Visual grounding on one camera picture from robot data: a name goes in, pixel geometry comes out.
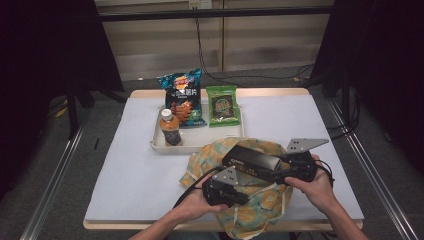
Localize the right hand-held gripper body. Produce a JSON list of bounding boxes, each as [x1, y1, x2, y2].
[[276, 138, 330, 184]]

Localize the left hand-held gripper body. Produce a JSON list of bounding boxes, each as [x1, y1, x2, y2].
[[201, 165, 240, 208]]

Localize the lemon print cloth bag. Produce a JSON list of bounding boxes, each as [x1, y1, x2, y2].
[[179, 136, 294, 240]]

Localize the black rectangular box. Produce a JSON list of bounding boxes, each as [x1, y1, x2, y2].
[[221, 144, 283, 184]]

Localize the white plastic tray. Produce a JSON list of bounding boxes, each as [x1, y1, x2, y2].
[[149, 103, 246, 155]]

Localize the orange drink bottle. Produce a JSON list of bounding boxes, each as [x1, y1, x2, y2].
[[159, 108, 184, 147]]

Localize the green snack packet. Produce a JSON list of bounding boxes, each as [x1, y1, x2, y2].
[[205, 84, 241, 128]]

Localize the blue potato chip bag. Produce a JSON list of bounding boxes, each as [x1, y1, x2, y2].
[[156, 67, 208, 128]]

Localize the person's left hand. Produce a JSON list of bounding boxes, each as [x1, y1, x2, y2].
[[173, 173, 229, 221]]

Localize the person's right hand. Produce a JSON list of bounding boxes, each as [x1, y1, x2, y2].
[[284, 153, 334, 214]]

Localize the wooden table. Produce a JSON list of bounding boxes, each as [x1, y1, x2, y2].
[[82, 87, 364, 232]]

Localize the dark curtain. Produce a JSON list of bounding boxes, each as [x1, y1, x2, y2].
[[0, 0, 125, 201], [309, 0, 424, 174]]

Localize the black horizontal bar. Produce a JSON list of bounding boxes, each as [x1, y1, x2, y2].
[[98, 5, 334, 23]]

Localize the black metal stand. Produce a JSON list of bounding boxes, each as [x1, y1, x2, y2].
[[64, 79, 128, 139]]

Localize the yellow floor item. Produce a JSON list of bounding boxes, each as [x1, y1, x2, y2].
[[54, 99, 70, 118]]

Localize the right hand-held gripper cable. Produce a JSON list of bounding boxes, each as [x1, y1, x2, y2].
[[314, 159, 336, 186]]

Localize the hand-held gripper cable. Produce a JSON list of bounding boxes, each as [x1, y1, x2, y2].
[[172, 166, 223, 209], [314, 159, 336, 186]]

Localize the left hand-held gripper cable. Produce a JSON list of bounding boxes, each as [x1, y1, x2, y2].
[[172, 166, 223, 209]]

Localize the black floor cables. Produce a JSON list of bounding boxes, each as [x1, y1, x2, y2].
[[328, 94, 362, 140]]

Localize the metal floor rail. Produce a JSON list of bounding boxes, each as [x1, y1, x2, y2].
[[326, 98, 419, 240], [19, 123, 89, 240]]

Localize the black wall cable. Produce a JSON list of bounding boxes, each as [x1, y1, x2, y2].
[[194, 18, 316, 88]]

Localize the white wall socket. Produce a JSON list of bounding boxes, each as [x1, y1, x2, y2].
[[188, 0, 213, 10]]

